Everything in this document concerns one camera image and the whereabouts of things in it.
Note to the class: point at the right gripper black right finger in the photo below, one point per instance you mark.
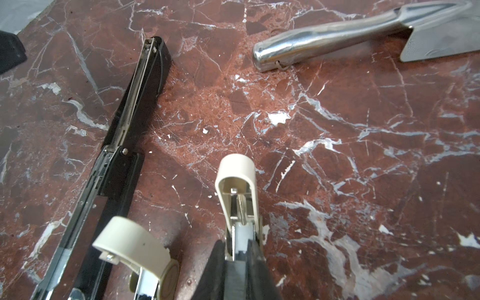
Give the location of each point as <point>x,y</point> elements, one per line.
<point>259,282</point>

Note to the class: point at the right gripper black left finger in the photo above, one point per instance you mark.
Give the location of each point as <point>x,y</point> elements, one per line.
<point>211,285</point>

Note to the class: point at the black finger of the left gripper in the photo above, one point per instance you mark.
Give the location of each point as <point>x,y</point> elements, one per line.
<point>12,51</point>

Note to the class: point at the small beige stapler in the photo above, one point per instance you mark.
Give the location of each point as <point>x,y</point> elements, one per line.
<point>238,196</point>
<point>154,273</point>

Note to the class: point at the black stapler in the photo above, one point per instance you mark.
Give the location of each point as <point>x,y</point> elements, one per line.
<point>76,272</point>

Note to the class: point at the silver metal trowel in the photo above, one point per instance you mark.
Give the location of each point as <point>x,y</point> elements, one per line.
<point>438,29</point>

